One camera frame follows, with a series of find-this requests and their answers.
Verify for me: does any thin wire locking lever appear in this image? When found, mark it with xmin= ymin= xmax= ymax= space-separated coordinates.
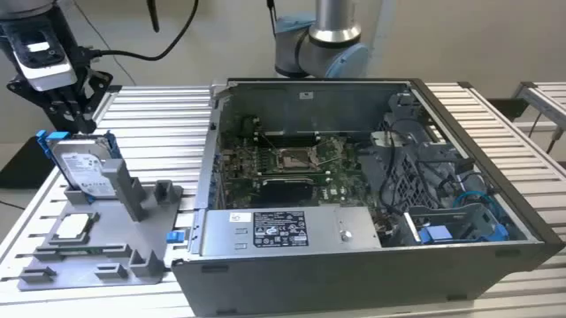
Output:
xmin=263 ymin=132 xmax=284 ymax=152

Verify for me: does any CPU socket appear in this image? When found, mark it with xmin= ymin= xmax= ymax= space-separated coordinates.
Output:
xmin=274 ymin=147 xmax=322 ymax=172

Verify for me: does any silver power supply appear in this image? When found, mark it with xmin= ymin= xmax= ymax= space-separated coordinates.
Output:
xmin=198 ymin=205 xmax=383 ymax=258

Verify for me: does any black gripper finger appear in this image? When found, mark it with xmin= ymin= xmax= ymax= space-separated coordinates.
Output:
xmin=73 ymin=70 xmax=114 ymax=134
xmin=5 ymin=74 xmax=86 ymax=132

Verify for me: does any black wire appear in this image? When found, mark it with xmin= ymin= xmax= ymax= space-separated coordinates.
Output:
xmin=378 ymin=119 xmax=437 ymax=213

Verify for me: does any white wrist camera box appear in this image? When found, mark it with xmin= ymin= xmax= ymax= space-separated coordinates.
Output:
xmin=0 ymin=28 xmax=75 ymax=93

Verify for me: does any black box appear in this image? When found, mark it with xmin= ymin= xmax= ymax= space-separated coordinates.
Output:
xmin=489 ymin=97 xmax=530 ymax=122

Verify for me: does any metal slat side table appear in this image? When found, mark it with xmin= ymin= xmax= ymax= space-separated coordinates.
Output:
xmin=513 ymin=81 xmax=566 ymax=133

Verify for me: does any green motherboard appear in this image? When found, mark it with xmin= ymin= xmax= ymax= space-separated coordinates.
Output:
xmin=216 ymin=131 xmax=377 ymax=210

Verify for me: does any grey disk bay bracket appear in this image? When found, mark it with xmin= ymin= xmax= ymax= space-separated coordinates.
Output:
xmin=405 ymin=203 xmax=510 ymax=246

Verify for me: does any hard disk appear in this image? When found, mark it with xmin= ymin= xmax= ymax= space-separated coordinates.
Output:
xmin=35 ymin=129 xmax=119 ymax=200

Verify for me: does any black open PC case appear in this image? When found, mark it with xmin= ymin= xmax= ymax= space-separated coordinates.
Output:
xmin=170 ymin=78 xmax=566 ymax=317

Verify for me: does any light blue wire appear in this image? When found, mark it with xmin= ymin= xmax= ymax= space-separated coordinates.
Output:
xmin=455 ymin=190 xmax=499 ymax=216

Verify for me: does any silver CPU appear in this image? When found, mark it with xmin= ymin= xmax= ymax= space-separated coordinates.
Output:
xmin=51 ymin=213 xmax=102 ymax=241

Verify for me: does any grey parts rack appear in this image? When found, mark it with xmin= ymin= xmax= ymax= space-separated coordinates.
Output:
xmin=16 ymin=158 xmax=184 ymax=292

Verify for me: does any black graphics card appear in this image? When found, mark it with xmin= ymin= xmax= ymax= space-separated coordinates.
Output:
xmin=258 ymin=178 xmax=314 ymax=203

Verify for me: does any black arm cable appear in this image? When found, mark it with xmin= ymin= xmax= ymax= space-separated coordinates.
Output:
xmin=263 ymin=0 xmax=280 ymax=36

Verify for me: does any blue carrier in bay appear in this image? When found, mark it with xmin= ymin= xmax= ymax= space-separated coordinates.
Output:
xmin=418 ymin=226 xmax=455 ymax=246

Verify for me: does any thin black cable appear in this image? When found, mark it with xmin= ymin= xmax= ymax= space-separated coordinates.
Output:
xmin=111 ymin=54 xmax=138 ymax=87

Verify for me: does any black antenna rod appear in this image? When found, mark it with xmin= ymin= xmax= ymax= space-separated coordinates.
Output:
xmin=146 ymin=0 xmax=162 ymax=33

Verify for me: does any grey perforated disk bay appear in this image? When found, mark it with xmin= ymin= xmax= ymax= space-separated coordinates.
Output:
xmin=358 ymin=112 xmax=478 ymax=213

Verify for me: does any metal socket cover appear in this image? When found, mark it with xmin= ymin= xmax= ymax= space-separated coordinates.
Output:
xmin=310 ymin=134 xmax=348 ymax=167

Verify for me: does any black floor mat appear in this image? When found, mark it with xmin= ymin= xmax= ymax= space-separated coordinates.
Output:
xmin=0 ymin=135 xmax=67 ymax=189

